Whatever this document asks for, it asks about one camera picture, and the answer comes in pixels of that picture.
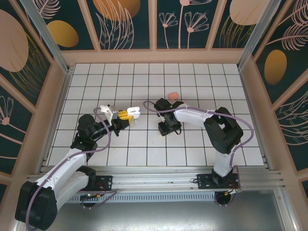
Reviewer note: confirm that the pink earbud charging case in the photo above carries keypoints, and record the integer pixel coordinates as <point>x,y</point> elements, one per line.
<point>172,96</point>

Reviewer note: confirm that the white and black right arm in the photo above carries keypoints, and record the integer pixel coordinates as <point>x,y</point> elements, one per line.
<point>192,115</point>

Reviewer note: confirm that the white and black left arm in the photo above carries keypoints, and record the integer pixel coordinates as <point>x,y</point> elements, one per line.
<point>65,168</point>

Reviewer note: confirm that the grey sheet metal plate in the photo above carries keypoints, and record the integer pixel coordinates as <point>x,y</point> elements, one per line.
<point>154,216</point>

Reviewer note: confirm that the aluminium side rail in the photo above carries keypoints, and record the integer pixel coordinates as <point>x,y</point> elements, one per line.
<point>247,96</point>
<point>62,96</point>

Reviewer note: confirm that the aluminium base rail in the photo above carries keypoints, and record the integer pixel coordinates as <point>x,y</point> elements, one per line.
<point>154,179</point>

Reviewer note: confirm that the aluminium frame post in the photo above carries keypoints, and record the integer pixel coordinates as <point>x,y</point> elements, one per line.
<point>260,31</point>
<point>48,36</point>

